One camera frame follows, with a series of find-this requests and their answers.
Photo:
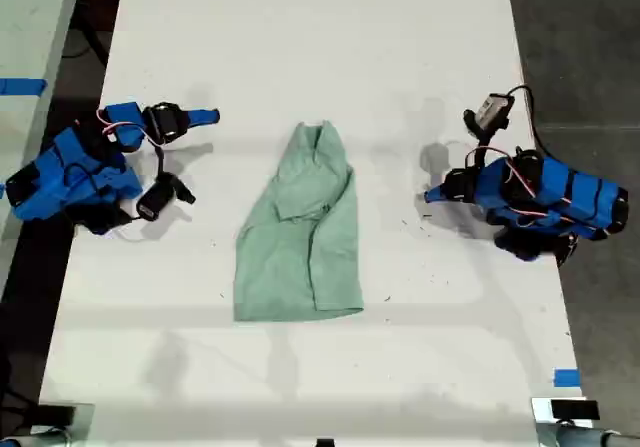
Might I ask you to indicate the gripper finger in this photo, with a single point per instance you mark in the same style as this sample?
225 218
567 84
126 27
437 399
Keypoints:
192 122
439 198
439 189
200 114

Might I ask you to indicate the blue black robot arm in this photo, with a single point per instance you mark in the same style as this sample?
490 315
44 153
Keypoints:
75 177
560 192

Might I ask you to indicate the pale green T-shirt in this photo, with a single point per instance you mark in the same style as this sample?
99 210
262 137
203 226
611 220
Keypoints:
300 227

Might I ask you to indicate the long blue tape strip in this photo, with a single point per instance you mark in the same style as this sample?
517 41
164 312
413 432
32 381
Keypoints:
20 87

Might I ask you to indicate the narrow white table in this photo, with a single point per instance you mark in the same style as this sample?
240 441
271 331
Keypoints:
30 27

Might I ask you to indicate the short blue tape strip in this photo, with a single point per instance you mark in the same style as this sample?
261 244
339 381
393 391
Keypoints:
566 377

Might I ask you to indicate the small black box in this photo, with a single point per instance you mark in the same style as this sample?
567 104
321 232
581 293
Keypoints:
574 410
55 413

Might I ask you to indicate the black camera stalk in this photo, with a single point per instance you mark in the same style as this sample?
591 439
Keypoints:
160 159
481 149

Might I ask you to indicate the silver black camera box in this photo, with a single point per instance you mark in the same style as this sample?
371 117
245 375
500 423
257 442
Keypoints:
492 109

